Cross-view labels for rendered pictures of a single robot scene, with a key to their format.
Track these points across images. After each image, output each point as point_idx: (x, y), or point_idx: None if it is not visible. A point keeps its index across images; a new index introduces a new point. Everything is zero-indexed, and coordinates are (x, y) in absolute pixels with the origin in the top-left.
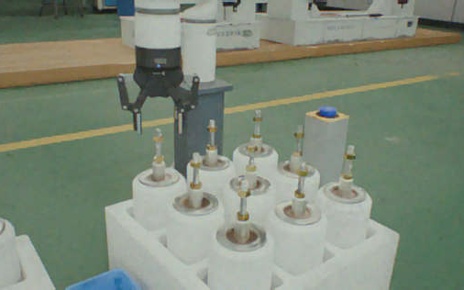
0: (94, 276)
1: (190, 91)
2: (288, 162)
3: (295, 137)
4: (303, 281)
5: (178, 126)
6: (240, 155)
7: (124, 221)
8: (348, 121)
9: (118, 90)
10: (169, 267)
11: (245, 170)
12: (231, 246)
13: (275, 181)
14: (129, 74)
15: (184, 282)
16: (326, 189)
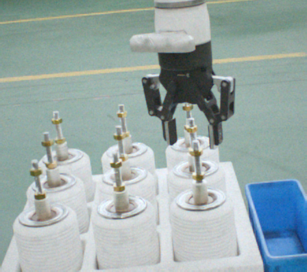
0: (297, 255)
1: (152, 98)
2: (46, 190)
3: (53, 143)
4: (155, 170)
5: (176, 131)
6: (71, 214)
7: (251, 239)
8: None
9: (234, 92)
10: (240, 194)
11: (127, 161)
12: (207, 138)
13: (83, 190)
14: (218, 76)
15: (236, 184)
16: (70, 160)
